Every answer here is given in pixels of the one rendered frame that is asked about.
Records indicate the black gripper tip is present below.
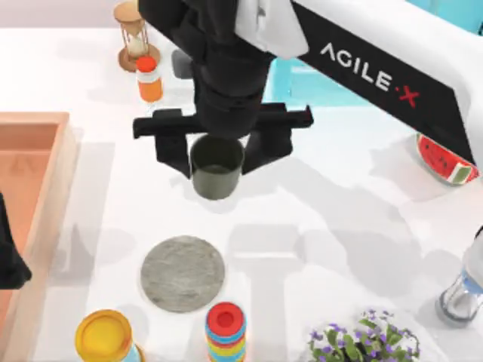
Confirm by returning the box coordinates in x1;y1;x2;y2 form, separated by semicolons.
0;192;33;291

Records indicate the orange bottle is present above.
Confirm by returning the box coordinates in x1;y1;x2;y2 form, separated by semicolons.
134;55;165;103

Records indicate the clear plastic bottle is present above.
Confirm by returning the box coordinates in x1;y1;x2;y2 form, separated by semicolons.
433;225;483;324

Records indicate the watermelon slice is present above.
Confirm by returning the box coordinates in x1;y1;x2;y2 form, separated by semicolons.
415;133;479;186

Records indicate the purple flower plant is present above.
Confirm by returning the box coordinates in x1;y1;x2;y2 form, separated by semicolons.
307;308;422;362

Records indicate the pale grey rounded box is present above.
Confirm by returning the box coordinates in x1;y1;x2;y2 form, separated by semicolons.
171;48;195;80

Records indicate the wooden hourglass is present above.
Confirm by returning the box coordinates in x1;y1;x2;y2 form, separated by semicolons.
114;0;162;72

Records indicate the yellow-lidded can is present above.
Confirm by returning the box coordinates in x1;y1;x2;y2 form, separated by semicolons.
74;309;146;362

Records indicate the grey round coaster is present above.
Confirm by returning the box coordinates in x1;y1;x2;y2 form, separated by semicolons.
140;235;226;313

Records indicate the olive green cup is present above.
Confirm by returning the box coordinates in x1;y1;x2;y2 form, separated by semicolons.
189;134;246;201

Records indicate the shallow salmon-coloured box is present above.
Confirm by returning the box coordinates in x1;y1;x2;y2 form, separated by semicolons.
0;112;71;322

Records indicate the stack of coloured rings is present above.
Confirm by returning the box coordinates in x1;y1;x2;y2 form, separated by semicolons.
205;302;248;362

